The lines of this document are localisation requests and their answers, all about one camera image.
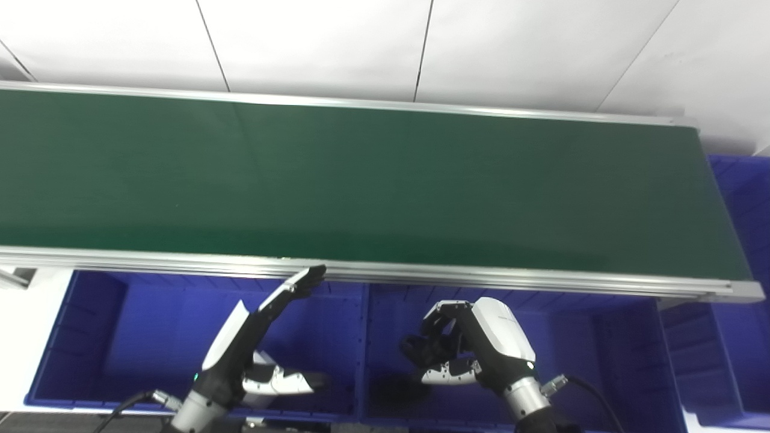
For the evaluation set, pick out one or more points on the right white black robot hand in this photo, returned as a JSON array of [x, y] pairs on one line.
[[499, 337]]

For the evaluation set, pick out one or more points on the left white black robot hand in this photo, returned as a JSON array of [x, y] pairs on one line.
[[231, 355]]

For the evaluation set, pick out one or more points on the black flanged metal part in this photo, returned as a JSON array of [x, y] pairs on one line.
[[421, 350]]

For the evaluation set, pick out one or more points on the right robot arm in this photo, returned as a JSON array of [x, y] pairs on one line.
[[532, 406]]

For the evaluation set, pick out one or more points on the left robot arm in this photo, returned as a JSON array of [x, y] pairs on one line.
[[195, 415]]

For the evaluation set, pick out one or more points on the blue plastic bin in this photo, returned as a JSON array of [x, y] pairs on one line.
[[601, 361], [698, 361], [138, 337]]

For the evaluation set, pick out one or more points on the green conveyor belt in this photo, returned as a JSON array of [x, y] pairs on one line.
[[361, 272], [361, 180]]

